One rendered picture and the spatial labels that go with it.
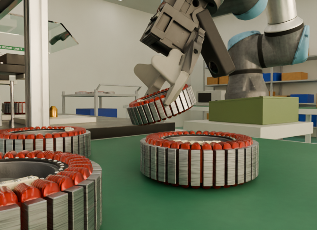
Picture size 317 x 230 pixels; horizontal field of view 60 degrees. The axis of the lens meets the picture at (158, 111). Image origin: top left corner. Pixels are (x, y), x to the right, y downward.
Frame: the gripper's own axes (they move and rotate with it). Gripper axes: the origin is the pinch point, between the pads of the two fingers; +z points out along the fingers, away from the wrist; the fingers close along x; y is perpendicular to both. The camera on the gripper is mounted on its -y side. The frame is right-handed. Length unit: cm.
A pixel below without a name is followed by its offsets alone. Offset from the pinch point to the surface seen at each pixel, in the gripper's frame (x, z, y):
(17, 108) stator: -44, 15, 24
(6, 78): -45, 9, 30
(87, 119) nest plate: -23.5, 8.2, 6.8
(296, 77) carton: -448, -262, -377
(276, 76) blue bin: -487, -256, -358
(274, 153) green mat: 12.7, -0.8, -14.2
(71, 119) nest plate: -21.8, 9.9, 9.8
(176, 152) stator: 22.7, 5.2, 3.0
